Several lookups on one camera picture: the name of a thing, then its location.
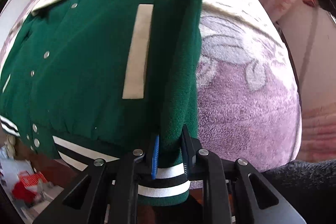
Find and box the green varsity jacket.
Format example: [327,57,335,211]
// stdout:
[1,0,202,206]

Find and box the floral bed blanket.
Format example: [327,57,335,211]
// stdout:
[197,0,302,170]

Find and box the pink floral curtain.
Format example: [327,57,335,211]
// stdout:
[277,0,335,162]

